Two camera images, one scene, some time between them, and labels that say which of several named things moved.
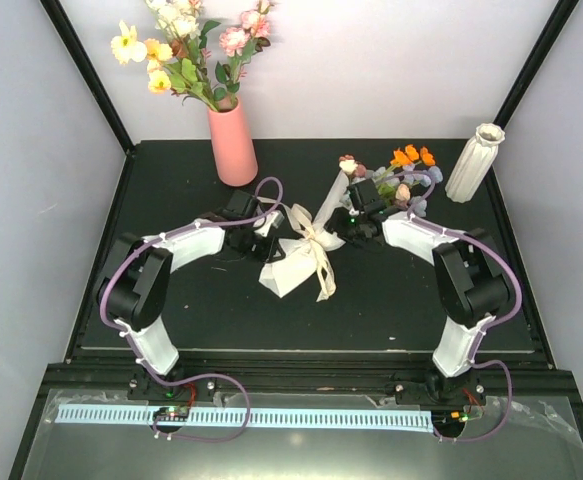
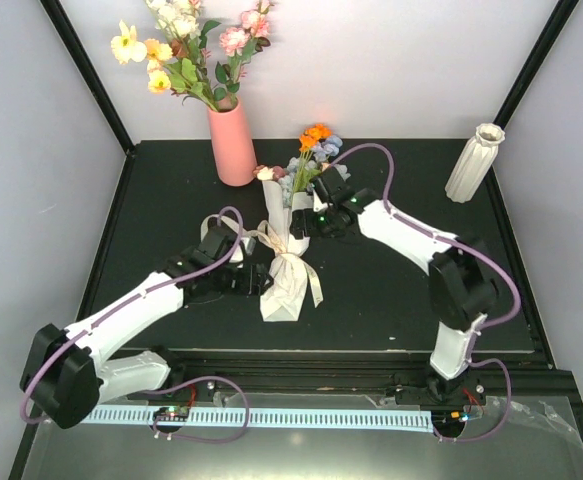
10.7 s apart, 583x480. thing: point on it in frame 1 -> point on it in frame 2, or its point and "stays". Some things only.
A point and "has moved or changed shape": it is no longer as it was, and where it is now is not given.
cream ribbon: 302,217 has moved or changed shape
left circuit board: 173,413 stays
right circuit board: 450,417 stays
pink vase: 234,151 stays
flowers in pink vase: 179,61 stays
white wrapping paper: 303,253 has moved or changed shape
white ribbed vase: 475,162 stays
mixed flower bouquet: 402,182 -> 316,145
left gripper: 278,249 -> 250,286
